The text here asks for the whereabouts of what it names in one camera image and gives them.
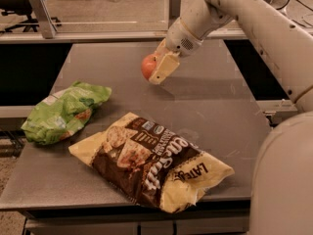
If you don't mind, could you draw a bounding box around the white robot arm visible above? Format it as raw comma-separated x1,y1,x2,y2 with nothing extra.
149,0,313,235

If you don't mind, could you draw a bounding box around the brown and yellow chip bag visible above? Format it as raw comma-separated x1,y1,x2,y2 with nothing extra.
69,113,234,213

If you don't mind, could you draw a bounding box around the clear glass barrier panel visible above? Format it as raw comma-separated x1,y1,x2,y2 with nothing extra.
46,0,195,32

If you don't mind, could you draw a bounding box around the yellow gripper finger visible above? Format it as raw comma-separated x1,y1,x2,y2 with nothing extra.
153,39,168,61
149,52,180,84

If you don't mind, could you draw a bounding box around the red apple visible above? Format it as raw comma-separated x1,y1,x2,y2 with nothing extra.
141,54,157,79

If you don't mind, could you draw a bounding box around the middle metal rail bracket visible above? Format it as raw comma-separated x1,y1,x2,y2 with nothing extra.
168,0,181,25

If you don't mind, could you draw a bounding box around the green chip bag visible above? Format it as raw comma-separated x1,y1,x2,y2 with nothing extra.
22,81,112,145

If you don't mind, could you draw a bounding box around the black office chair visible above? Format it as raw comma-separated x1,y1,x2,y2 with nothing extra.
0,0,63,34

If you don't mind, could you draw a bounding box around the left metal rail bracket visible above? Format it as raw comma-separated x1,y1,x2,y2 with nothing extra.
28,0,57,39

